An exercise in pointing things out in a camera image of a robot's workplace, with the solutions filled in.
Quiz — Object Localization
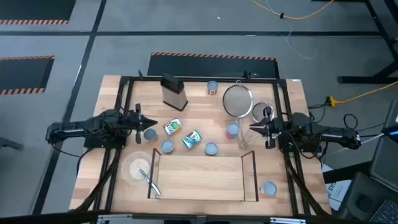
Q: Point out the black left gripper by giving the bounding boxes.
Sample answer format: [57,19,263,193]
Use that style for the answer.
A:
[124,103,158,145]

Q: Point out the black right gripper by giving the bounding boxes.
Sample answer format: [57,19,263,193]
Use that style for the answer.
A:
[249,107,285,149]

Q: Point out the mandarin oranges can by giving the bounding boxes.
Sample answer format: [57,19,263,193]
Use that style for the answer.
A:
[142,128,159,142]

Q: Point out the mixed fruit can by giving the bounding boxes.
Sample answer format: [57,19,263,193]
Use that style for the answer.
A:
[162,118,183,136]

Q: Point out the chicken soup can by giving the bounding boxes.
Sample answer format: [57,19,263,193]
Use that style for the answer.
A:
[224,121,241,140]

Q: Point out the pineapple rings can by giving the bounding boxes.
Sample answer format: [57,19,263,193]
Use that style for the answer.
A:
[160,139,175,154]

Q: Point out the mixed vegetables can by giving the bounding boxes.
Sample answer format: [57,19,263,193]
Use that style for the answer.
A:
[182,129,203,150]

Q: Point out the teal tuna fish can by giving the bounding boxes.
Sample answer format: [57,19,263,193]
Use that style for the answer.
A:
[204,142,219,156]

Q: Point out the diced tomato can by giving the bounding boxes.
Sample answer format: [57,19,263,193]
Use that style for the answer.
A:
[206,80,220,96]

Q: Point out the small metal mesh strainer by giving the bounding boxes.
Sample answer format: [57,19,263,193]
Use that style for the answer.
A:
[244,101,275,149]

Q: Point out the large metal mesh sieve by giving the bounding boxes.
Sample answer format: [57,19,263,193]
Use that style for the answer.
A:
[222,79,254,149]

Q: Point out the metal box grater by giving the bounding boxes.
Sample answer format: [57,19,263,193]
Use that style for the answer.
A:
[160,73,189,112]

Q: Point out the beige grain heap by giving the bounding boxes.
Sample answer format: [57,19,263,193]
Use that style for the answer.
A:
[129,157,151,180]

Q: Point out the clear bowl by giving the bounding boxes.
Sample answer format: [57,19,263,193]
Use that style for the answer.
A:
[121,151,154,185]

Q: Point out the metal tongs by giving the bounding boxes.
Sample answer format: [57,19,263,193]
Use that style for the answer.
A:
[137,168,162,197]

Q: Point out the black hazard-striped floor mat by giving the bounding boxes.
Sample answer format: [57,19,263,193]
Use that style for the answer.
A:
[0,0,76,26]
[146,51,280,79]
[0,55,55,96]

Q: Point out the white printed paper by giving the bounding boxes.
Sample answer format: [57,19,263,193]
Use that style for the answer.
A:
[322,164,352,212]

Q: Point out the dark grey monitor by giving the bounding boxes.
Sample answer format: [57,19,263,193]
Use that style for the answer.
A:
[368,99,398,194]

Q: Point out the black device with blue light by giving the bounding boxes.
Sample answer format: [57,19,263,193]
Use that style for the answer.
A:
[381,114,398,139]

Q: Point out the black keyboard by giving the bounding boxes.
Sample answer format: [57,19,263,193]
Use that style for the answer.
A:
[369,198,398,224]

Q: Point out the yellow extension cable with plug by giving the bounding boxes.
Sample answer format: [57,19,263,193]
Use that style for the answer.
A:
[326,80,398,107]

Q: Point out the black looped cable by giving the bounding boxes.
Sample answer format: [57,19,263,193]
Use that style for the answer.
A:
[343,113,386,131]

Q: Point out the silver metal bracket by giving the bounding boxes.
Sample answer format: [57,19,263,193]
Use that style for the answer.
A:
[269,217,307,224]
[96,213,134,224]

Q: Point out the thin white floor cable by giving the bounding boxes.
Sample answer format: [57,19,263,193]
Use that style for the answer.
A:
[266,0,318,60]

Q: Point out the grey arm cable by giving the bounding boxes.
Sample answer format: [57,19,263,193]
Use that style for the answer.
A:
[360,133,386,146]

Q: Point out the yellow floor cable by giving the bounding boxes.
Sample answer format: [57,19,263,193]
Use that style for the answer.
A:
[251,0,336,21]

